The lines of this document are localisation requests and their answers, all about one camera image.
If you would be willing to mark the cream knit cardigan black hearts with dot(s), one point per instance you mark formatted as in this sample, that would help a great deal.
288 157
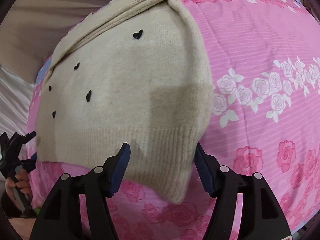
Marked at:
136 72

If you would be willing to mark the white sheer curtain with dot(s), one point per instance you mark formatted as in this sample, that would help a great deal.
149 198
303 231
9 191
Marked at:
15 98

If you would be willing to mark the beige curtain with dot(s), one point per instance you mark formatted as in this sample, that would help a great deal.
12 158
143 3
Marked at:
32 29

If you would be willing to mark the person's left hand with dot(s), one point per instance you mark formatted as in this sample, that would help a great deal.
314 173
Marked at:
22 183

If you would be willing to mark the pink blue rose bedsheet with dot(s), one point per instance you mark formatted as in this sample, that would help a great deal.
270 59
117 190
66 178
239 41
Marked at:
264 56

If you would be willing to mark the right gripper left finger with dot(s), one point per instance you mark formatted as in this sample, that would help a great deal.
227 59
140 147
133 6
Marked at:
76 207

